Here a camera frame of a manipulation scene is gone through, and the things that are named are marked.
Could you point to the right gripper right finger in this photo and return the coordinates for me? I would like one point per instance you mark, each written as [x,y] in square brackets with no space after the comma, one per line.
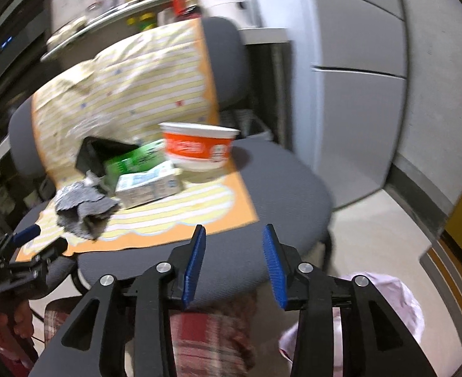
[276,266]

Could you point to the white air fryer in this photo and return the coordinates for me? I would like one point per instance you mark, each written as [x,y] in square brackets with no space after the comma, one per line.
[239,12]

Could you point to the orange white paper bowl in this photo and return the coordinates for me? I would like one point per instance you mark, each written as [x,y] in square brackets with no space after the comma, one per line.
[197,147]

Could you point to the striped door mat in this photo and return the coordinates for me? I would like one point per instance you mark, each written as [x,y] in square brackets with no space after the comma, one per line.
[442,262]

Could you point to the large oil bottle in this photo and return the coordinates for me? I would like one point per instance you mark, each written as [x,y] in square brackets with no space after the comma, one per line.
[186,9]

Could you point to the yellow striped orange-edged cloth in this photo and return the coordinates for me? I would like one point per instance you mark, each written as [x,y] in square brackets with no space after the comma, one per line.
[174,73]

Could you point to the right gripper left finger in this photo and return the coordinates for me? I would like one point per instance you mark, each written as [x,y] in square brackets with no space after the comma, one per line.
[92,341]

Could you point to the green tea bottle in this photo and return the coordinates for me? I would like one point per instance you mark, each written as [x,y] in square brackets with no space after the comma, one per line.
[139,160]

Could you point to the grey rag cloth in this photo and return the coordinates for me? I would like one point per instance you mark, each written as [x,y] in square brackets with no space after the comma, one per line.
[84,210]

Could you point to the white refrigerator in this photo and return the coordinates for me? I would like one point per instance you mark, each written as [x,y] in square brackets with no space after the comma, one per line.
[344,89]

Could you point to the black range hood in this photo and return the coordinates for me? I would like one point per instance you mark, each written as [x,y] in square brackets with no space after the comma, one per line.
[24,25]

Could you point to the curved metal spice shelf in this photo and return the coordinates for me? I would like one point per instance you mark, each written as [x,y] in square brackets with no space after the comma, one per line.
[123,11]

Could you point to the yellow cap sauce bottle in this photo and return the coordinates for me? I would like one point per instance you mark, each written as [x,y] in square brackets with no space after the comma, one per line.
[147,21]

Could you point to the pink trash bag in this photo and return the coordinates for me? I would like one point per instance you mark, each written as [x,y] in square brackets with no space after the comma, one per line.
[372,306]

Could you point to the black plastic tray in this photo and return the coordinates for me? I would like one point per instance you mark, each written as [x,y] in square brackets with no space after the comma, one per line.
[95,151]

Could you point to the red plaid trouser leg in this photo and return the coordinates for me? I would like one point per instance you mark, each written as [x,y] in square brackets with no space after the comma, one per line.
[215,340]

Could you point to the white blue milk carton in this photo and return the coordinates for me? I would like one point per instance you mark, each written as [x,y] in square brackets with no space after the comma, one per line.
[139,188]

